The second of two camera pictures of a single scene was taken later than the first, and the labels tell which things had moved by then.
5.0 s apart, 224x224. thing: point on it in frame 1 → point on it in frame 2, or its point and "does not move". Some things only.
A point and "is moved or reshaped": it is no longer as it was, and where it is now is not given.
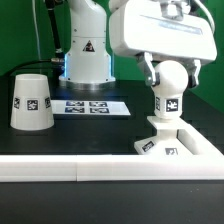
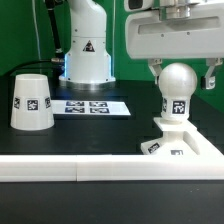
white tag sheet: (88, 107) does not move
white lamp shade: (31, 103) does not move
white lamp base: (166, 141) is moved or reshaped
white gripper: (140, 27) → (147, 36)
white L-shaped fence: (205, 163) does not move
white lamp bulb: (168, 93) is moved or reshaped
